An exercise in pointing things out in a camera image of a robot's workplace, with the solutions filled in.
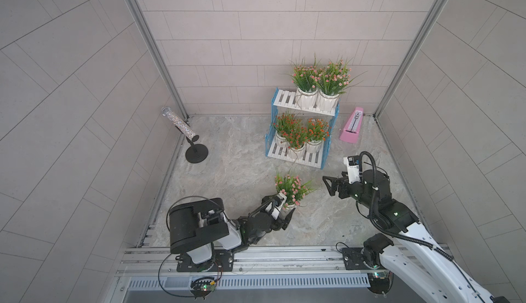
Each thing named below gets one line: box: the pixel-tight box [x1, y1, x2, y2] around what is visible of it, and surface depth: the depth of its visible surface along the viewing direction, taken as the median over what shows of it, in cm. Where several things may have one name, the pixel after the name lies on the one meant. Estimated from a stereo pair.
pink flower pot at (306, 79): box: [291, 53, 322, 110], surface depth 81 cm
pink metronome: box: [339, 106, 364, 144], surface depth 102 cm
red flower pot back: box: [272, 112, 300, 148], surface depth 93 cm
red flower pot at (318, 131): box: [305, 117, 332, 154], surface depth 95 cm
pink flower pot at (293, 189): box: [273, 172, 316, 212], surface depth 75 cm
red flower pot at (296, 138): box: [280, 126, 310, 160], surface depth 92 cm
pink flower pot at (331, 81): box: [315, 59, 368, 114], surface depth 76 cm
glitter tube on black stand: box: [160, 106, 209, 164], surface depth 88 cm
